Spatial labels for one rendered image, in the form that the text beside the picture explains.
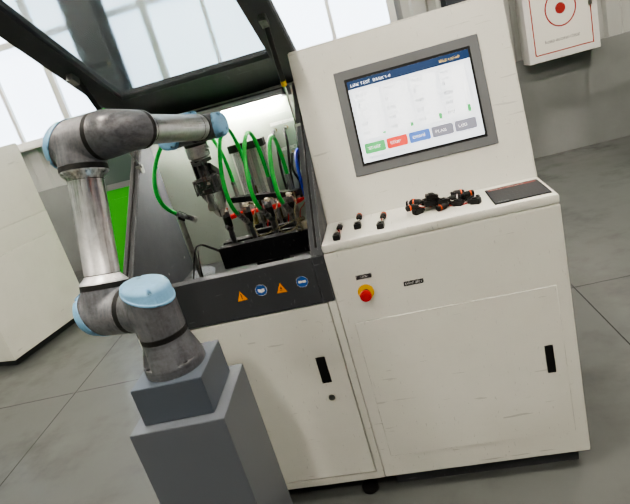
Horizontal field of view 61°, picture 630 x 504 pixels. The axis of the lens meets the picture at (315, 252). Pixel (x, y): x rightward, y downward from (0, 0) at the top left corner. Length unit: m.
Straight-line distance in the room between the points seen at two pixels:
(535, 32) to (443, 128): 4.03
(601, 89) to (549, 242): 4.64
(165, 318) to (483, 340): 1.00
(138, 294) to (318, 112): 0.91
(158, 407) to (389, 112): 1.14
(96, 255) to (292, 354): 0.75
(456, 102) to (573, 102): 4.38
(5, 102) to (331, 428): 5.56
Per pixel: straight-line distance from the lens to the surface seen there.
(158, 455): 1.43
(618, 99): 6.35
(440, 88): 1.85
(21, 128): 6.81
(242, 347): 1.85
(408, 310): 1.72
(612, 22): 6.28
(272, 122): 2.12
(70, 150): 1.41
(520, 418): 1.99
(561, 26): 5.88
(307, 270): 1.68
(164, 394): 1.35
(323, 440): 2.02
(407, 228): 1.62
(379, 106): 1.84
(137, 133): 1.37
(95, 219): 1.40
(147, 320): 1.30
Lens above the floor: 1.49
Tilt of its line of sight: 18 degrees down
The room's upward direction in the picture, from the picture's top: 16 degrees counter-clockwise
